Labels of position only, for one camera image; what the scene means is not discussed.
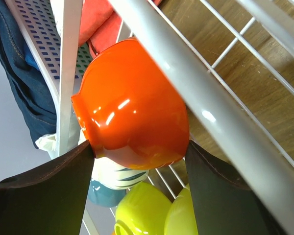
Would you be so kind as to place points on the red white tie-dye towel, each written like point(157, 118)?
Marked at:
point(99, 27)

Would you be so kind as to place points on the orange bowl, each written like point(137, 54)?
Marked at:
point(129, 111)

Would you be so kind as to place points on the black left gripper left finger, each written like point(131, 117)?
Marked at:
point(49, 199)

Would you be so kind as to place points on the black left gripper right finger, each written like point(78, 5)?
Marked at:
point(223, 202)

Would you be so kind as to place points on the white cloth bag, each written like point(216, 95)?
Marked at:
point(47, 143)

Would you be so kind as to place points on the white plastic basket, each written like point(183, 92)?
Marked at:
point(61, 62)

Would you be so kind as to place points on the white wire dish rack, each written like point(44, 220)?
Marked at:
point(255, 158)

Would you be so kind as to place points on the lime green bowl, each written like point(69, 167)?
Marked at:
point(180, 219)
point(142, 211)

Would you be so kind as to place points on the white blue patterned bowl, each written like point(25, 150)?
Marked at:
point(115, 176)

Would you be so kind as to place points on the dark blue denim cloth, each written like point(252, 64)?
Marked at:
point(27, 83)

